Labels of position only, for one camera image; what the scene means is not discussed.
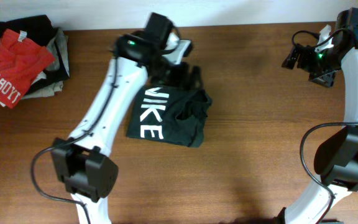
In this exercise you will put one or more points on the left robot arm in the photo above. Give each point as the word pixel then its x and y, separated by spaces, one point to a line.
pixel 147 70

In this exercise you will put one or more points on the dark green Nike t-shirt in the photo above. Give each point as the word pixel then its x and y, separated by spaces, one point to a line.
pixel 170 115

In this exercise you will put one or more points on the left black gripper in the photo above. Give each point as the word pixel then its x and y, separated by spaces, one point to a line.
pixel 182 80

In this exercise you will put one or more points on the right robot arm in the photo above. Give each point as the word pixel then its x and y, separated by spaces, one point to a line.
pixel 335 168

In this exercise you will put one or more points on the red printed t-shirt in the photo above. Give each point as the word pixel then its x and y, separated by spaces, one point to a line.
pixel 21 60

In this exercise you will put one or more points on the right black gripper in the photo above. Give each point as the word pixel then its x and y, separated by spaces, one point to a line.
pixel 307 51

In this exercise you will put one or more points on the black folded garment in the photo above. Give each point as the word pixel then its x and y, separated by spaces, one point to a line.
pixel 40 30

